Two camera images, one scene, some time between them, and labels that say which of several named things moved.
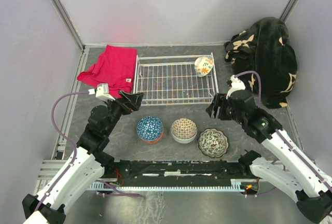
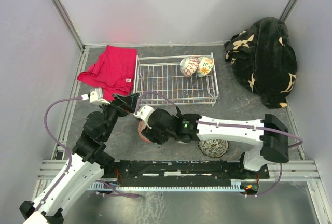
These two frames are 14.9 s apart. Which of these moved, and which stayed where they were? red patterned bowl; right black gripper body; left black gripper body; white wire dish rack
Moved: right black gripper body
Stayed: white wire dish rack; red patterned bowl; left black gripper body
